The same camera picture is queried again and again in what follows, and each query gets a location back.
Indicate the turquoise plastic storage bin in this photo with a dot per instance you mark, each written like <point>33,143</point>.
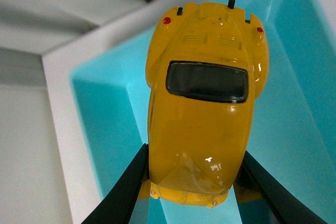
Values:
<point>293,131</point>

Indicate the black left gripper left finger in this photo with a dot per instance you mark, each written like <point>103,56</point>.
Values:
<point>128,200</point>

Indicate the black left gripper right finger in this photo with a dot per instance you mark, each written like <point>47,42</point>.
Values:
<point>262,199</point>

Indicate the grey pleated curtain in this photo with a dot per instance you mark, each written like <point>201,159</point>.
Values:
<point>30,28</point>

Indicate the yellow beetle toy car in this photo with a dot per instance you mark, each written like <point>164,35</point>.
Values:
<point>206,66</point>

